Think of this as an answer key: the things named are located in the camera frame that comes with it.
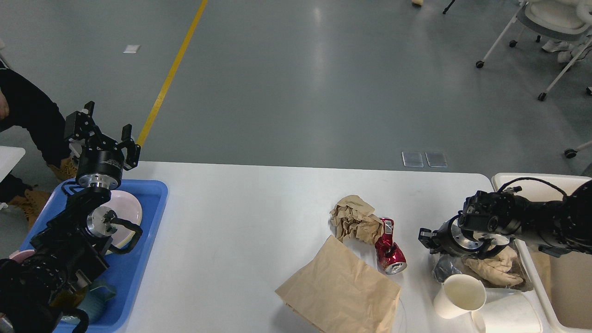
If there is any pink plate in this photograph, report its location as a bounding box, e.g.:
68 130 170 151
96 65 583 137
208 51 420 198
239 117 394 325
101 190 142 248

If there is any white chair leg caster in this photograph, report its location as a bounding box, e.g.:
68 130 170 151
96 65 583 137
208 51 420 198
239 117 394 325
564 141 592 159

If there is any right clear floor plate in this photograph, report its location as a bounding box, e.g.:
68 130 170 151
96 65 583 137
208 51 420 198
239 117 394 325
425 152 448 168

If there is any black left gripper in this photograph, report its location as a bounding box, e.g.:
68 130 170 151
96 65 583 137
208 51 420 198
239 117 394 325
64 101 141 190

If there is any crushed red soda can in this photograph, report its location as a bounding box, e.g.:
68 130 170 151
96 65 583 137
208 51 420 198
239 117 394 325
375 217 407 275

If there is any white table corner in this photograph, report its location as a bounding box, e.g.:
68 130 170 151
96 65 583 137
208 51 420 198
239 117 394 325
0 146 26 181

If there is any pink mug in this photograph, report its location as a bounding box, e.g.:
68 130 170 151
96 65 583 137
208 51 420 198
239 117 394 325
9 249 36 264

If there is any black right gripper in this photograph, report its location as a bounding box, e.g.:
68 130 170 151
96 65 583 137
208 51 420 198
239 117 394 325
418 215 495 259

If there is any blue plastic tray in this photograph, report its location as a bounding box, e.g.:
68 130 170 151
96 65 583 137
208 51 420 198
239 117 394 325
18 179 168 333

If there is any left clear floor plate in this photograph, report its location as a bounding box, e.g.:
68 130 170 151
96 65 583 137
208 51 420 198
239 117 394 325
401 151 424 168

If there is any person in black clothes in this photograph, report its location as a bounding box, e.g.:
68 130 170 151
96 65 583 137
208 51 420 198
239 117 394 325
0 60 71 200

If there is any teal mug yellow inside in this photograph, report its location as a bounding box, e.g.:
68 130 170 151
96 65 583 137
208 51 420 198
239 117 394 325
51 279 117 324

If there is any white paper scrap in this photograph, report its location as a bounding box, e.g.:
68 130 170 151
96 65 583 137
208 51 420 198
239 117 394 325
123 44 141 54

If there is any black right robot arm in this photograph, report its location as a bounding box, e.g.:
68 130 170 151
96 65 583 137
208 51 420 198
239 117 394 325
418 181 592 259

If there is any silver foil wrapper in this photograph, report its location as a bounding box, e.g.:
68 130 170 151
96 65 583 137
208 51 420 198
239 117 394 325
432 241 534 292

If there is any brown paper bag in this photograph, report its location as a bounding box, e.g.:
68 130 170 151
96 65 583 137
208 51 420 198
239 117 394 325
275 236 401 333

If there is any crumpled brown napkin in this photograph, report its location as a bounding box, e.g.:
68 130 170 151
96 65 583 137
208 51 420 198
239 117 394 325
463 247 524 287

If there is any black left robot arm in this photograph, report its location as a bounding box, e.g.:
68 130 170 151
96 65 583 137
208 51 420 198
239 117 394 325
0 101 142 333

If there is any clear floor plate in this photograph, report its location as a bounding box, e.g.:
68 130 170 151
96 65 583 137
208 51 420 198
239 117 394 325
425 152 448 168
401 151 424 168

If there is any white plastic bin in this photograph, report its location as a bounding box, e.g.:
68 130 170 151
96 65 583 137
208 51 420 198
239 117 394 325
491 173 591 333

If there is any tan work boot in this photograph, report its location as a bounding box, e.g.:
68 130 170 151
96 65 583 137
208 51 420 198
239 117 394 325
2 157 78 230

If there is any brown paper ball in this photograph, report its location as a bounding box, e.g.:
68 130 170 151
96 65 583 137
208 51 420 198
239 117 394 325
330 195 383 245

